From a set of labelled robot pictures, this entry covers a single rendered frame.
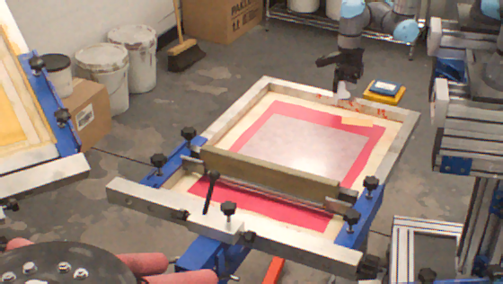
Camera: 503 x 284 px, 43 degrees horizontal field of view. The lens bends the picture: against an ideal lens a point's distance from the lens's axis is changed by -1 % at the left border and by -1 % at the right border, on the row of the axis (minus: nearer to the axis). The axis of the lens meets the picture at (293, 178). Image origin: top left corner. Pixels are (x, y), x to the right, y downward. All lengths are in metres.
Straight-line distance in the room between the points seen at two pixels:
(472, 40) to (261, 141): 0.80
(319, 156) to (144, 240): 1.39
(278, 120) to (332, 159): 0.28
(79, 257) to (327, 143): 1.12
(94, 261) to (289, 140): 1.08
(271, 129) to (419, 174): 1.72
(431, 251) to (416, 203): 0.65
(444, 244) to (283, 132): 1.10
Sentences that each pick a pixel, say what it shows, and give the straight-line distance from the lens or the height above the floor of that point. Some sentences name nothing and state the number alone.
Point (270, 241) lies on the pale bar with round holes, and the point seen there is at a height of 1.03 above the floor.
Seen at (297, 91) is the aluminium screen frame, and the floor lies 0.98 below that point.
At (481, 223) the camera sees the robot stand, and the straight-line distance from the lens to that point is 2.39.
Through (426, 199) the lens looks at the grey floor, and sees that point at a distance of 3.51.
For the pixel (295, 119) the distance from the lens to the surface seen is 2.16.
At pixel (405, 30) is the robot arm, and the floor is 1.29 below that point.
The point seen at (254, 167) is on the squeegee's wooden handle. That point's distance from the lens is 1.75.
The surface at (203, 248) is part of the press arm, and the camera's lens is 1.50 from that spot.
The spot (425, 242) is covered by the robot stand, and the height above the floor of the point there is 0.21.
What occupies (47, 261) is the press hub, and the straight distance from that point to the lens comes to 1.12.
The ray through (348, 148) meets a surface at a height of 0.96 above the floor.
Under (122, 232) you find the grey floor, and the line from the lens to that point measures 3.21.
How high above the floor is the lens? 2.03
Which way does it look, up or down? 35 degrees down
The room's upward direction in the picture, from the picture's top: 3 degrees clockwise
